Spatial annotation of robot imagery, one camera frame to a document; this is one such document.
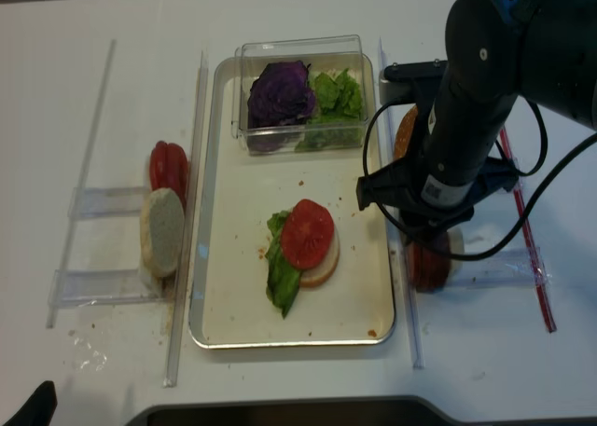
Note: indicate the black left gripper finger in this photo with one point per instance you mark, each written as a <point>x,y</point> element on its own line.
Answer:
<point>39,408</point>

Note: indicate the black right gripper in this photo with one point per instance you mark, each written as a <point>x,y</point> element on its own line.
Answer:
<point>426,195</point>

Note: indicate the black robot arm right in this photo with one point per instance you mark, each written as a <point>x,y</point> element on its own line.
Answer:
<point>543,51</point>

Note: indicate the green lettuce in container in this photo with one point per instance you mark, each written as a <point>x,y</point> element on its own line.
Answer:
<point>339,103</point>

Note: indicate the stacked meat patty slices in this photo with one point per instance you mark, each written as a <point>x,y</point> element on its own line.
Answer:
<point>427,271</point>

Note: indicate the tomato slice on bun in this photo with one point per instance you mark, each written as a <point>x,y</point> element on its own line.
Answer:
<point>307,234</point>

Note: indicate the green lettuce leaf on tray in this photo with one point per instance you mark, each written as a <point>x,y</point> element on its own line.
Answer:
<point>283,279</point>

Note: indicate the white bread bun slice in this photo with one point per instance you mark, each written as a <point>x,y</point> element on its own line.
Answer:
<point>162,222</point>

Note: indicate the red tomato slices stack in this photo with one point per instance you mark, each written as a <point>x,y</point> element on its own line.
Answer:
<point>169,168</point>

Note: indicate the sesame top bun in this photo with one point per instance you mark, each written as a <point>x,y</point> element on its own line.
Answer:
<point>404,132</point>

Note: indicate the white pusher block right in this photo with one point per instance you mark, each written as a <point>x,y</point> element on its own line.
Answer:
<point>456,246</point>

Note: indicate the clear lower left track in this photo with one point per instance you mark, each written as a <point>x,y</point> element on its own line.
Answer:
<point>82,288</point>

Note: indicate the clear track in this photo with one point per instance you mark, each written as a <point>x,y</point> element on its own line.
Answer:
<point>520,267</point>
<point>89,203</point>
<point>82,288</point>

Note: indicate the bottom bun on tray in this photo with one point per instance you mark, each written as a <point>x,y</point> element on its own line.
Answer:
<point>318,275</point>

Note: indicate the clear plastic container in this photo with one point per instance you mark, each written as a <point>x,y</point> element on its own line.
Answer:
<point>321,55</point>

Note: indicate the clear lower right track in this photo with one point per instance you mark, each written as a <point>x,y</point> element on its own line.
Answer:
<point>520,267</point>

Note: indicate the purple cabbage leaves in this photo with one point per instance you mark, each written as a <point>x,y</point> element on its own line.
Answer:
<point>280,97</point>

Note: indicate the clear upper left track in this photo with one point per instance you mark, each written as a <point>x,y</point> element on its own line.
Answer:
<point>89,203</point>

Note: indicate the clear right inner rail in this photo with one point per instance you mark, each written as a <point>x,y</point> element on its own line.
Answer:
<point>410,302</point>

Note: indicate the clear rail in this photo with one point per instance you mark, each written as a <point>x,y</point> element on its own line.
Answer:
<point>180,297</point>
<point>410,302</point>
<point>81,183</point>

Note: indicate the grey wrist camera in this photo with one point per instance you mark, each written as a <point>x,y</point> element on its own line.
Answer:
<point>416,82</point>

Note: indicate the red plastic rail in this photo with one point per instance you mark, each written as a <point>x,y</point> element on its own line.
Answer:
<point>531,239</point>

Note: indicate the clear left inner rail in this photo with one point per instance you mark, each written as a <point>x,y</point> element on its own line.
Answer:
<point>180,297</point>

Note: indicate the clear left outer rail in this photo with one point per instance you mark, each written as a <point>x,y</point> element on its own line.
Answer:
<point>81,183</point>

